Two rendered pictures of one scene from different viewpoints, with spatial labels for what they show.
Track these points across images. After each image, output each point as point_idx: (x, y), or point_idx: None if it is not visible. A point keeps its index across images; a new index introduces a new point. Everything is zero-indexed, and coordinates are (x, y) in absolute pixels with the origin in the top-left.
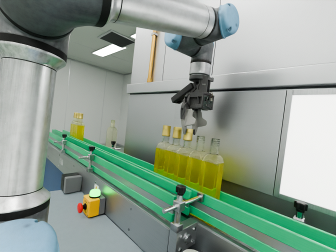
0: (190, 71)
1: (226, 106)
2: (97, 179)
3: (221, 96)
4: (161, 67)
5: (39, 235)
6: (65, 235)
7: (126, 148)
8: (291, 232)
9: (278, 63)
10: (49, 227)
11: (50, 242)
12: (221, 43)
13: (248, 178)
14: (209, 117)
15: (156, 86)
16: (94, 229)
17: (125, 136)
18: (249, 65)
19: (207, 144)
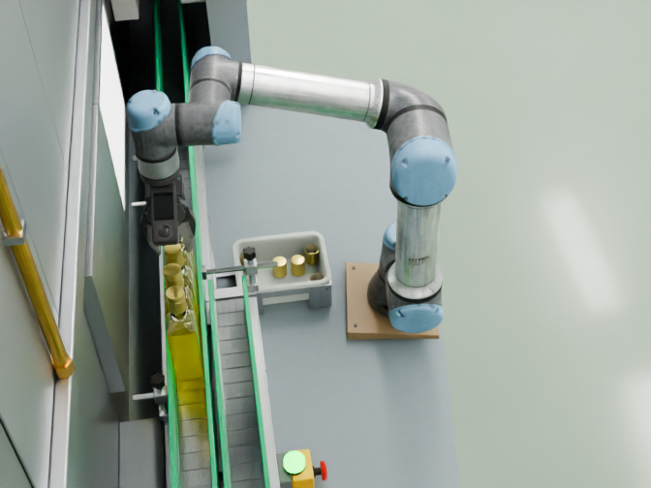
0: (176, 166)
1: (101, 190)
2: (279, 482)
3: (97, 184)
4: (46, 291)
5: (394, 231)
6: (352, 440)
7: None
8: (195, 195)
9: (72, 77)
10: (389, 235)
11: (388, 227)
12: (51, 103)
13: (123, 237)
14: (105, 232)
15: (77, 336)
16: (308, 435)
17: None
18: (69, 106)
19: (115, 270)
